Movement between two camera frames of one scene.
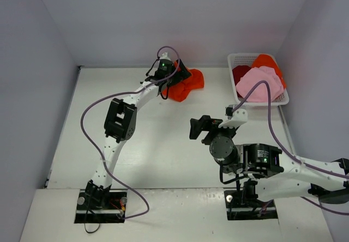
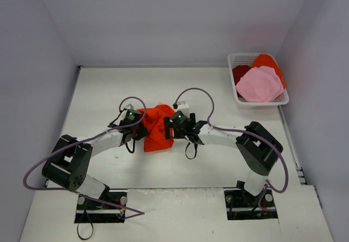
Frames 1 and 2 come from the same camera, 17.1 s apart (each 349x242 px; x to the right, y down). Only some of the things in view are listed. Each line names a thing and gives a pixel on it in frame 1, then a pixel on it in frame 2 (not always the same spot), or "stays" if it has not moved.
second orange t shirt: [264, 60] stays
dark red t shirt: [238, 72] stays
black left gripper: [178, 73] → [140, 132]
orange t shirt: [179, 92] → [153, 119]
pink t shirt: [260, 93] stays
